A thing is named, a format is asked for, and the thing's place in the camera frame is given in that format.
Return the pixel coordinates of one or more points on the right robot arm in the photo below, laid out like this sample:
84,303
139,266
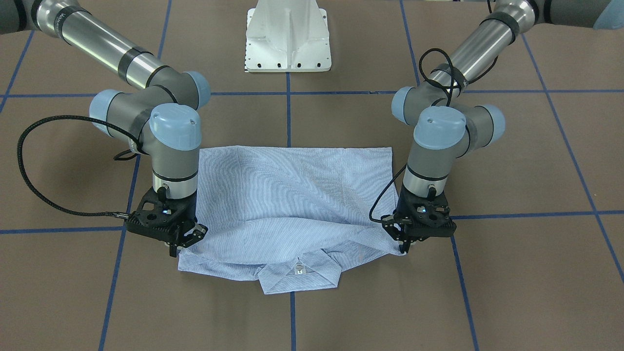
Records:
160,120

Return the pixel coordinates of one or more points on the light blue striped shirt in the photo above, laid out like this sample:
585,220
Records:
292,219

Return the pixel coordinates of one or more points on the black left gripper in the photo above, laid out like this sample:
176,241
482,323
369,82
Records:
402,213

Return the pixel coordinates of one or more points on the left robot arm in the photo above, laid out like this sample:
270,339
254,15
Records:
445,130

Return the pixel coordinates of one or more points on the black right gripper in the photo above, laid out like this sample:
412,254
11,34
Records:
189,209

